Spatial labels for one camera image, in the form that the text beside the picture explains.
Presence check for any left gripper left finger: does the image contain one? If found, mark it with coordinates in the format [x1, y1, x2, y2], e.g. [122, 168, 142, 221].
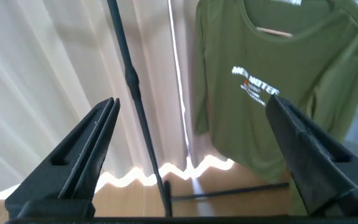
[4, 96, 121, 218]

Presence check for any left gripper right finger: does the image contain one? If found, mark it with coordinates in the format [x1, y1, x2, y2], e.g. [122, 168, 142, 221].
[265, 93, 358, 217]

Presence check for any green printed shirt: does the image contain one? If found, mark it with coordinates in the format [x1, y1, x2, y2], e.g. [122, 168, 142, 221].
[192, 0, 358, 215]

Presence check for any pink clothes hanger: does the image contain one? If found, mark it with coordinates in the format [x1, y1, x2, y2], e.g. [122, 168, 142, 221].
[255, 26, 294, 39]

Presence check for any black clothes rack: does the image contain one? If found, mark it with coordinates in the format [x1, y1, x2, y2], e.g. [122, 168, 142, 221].
[106, 0, 290, 218]

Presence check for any beige curtain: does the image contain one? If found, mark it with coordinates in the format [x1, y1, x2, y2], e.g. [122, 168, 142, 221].
[0, 0, 229, 200]

